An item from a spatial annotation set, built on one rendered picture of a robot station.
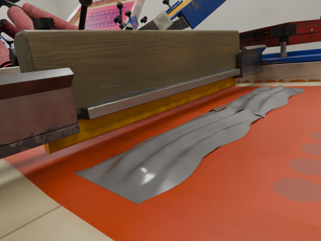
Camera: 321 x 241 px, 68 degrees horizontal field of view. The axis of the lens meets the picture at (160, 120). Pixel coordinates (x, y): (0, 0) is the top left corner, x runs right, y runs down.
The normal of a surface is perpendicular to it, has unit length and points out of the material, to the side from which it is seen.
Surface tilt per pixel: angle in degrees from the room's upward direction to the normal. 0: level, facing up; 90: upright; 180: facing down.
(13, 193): 0
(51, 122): 90
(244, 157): 0
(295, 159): 0
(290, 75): 90
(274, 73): 90
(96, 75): 90
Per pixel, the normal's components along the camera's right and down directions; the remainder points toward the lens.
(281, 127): -0.11, -0.96
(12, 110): 0.74, 0.09
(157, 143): 0.32, -0.80
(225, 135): 0.36, -0.65
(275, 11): -0.67, 0.26
